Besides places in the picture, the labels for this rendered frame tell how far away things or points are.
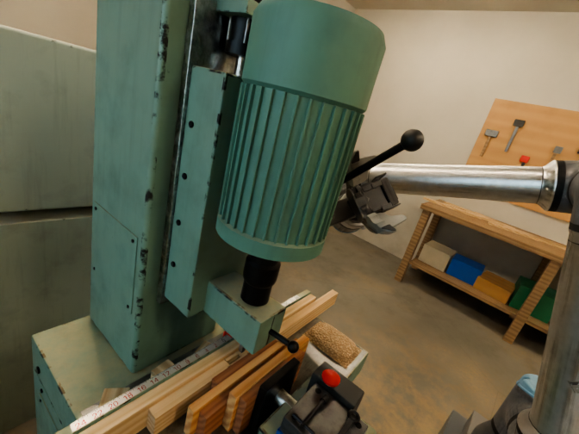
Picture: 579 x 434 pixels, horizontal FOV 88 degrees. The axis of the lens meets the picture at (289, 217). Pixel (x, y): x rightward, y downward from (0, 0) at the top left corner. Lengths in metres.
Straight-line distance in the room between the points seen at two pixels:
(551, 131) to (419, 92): 1.30
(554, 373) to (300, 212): 0.63
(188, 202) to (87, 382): 0.44
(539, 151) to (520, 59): 0.88
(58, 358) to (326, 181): 0.68
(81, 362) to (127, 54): 0.61
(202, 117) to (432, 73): 3.60
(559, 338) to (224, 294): 0.65
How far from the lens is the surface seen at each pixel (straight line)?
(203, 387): 0.60
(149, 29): 0.55
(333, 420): 0.53
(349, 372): 0.75
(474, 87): 3.83
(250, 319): 0.53
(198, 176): 0.50
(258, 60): 0.40
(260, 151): 0.38
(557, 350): 0.83
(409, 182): 0.88
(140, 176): 0.57
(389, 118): 4.03
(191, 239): 0.54
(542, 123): 3.68
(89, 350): 0.85
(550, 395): 0.88
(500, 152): 3.68
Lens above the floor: 1.40
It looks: 20 degrees down
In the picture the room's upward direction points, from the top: 15 degrees clockwise
